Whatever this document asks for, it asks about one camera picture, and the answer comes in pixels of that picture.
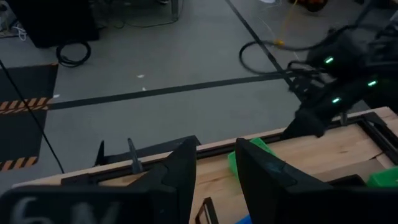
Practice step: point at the blue plastic basket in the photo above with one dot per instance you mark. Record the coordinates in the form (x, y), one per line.
(245, 221)

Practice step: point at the black metal rig frame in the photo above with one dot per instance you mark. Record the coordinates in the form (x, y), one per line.
(373, 118)

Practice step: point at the black mat with hazard stripes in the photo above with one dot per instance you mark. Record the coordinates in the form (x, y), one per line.
(18, 133)

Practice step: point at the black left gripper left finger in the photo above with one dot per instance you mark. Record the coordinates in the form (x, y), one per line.
(168, 193)

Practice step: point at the green plastic basket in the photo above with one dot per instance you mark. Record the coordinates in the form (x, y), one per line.
(384, 179)
(262, 146)

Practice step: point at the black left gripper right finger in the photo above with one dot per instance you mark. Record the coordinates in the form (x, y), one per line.
(280, 193)

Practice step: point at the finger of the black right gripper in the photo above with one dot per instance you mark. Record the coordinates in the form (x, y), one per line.
(306, 127)

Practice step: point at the black cabinet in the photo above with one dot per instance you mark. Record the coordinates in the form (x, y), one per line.
(53, 21)

